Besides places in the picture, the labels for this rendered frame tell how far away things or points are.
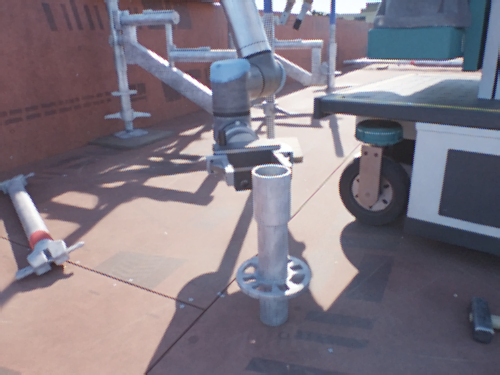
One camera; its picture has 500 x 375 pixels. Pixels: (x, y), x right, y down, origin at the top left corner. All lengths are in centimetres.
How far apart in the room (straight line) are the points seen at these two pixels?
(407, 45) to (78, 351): 79
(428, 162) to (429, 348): 35
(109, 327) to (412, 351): 50
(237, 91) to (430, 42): 40
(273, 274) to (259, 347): 12
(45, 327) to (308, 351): 45
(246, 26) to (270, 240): 59
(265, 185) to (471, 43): 59
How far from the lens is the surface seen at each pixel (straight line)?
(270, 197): 55
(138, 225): 106
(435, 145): 81
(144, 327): 71
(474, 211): 83
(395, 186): 94
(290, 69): 268
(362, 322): 70
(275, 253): 59
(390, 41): 83
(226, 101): 88
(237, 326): 68
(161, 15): 180
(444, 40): 80
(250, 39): 100
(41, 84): 188
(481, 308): 75
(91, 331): 73
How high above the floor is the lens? 45
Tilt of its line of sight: 21 degrees down
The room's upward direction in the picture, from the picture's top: 2 degrees counter-clockwise
